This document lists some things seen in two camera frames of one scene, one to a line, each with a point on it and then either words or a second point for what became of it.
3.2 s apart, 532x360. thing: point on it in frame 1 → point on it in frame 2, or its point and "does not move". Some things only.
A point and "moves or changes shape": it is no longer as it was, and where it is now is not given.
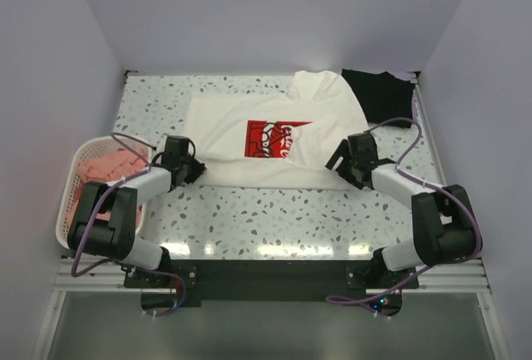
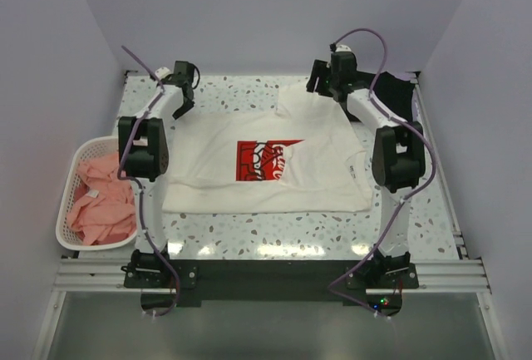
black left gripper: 196,171 → 179,112
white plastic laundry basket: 82,152 does not move
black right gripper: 342,151 → 319,71
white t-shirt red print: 275,141 moves or changes shape
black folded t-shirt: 383,96 does not move
